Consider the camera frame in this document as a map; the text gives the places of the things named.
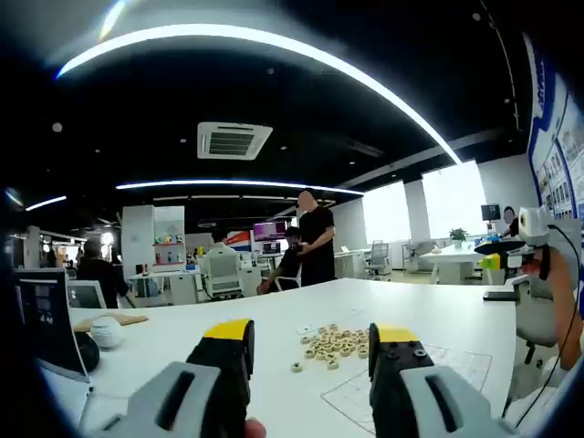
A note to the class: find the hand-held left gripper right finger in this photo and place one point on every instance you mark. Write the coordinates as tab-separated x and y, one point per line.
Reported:
410	397

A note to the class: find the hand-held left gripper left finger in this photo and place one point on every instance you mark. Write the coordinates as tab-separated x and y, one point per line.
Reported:
150	406

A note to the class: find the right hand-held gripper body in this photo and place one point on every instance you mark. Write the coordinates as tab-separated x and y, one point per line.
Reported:
540	228

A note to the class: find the clear grid chessboard sheet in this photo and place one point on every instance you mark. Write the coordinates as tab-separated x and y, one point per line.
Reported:
349	403

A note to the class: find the pile of wooden chess pieces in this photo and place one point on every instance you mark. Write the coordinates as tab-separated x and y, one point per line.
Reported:
335	342

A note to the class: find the person's right hand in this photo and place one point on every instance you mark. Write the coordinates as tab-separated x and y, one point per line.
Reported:
534	267

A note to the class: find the person's left hand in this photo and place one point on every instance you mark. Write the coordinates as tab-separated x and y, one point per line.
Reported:
255	430

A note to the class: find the dark monitor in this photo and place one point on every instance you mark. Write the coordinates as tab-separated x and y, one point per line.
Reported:
490	212

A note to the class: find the white office table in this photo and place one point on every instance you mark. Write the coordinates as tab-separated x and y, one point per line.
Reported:
451	257

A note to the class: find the black wristband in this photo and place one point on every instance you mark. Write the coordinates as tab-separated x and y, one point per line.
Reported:
545	269

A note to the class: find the potted green plant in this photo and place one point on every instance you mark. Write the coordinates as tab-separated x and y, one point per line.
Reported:
458	235

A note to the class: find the black round pouch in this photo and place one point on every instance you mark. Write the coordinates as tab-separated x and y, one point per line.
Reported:
87	351

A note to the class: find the white round object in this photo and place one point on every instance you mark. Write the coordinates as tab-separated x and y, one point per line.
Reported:
107	333

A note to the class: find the tan rolled mat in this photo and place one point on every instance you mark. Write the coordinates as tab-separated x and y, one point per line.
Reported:
128	320

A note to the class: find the grey mesh office chair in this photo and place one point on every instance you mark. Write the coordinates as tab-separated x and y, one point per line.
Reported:
378	257

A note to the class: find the clear plastic strip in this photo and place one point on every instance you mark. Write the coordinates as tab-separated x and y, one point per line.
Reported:
306	328

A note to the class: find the white framed monitor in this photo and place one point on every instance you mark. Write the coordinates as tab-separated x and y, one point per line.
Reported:
86	294

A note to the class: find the open grey laptop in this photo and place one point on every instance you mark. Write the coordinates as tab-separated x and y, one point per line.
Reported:
43	310

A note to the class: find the white gaming chair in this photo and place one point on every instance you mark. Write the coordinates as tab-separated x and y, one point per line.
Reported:
221	271

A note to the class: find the white display cabinet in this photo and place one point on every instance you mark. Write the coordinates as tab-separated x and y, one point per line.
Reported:
137	237

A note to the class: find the purple lit screen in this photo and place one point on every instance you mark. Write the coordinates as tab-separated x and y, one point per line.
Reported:
269	230

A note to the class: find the short ceiling light strip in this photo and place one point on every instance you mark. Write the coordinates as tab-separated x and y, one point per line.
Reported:
45	203

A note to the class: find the long curved ceiling light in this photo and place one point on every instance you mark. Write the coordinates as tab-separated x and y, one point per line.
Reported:
228	183
228	31

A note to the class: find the ceiling air conditioner vent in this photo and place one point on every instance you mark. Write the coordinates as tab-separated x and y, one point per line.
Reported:
232	141

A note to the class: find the blue white wall poster board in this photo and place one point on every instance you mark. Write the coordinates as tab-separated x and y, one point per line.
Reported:
554	150

